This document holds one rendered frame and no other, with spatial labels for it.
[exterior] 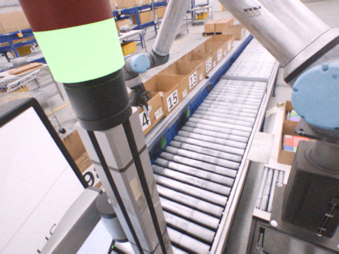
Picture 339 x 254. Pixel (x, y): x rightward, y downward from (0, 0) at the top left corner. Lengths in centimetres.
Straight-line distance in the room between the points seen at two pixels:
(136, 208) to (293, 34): 47
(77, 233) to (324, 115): 50
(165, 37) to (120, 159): 91
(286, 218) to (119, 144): 94
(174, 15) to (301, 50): 59
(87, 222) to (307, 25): 55
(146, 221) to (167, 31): 89
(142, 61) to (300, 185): 85
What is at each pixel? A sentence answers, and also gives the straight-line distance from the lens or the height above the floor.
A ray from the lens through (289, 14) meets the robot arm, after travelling 56.
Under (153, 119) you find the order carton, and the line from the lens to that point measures 133.
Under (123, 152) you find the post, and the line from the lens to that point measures 17.
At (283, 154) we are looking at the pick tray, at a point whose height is 82.
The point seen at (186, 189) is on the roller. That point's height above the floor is 75.
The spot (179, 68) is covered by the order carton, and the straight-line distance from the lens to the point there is 216.
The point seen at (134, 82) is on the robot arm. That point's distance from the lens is 119.
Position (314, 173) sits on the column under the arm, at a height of 107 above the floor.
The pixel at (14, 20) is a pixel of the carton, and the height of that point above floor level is 157.
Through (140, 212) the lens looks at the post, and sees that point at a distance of 22.
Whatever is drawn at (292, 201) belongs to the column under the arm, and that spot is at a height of 90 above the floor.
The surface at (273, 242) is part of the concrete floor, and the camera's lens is 189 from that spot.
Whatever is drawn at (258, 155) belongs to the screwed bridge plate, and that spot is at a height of 75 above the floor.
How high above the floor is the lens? 163
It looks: 34 degrees down
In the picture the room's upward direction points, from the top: 9 degrees counter-clockwise
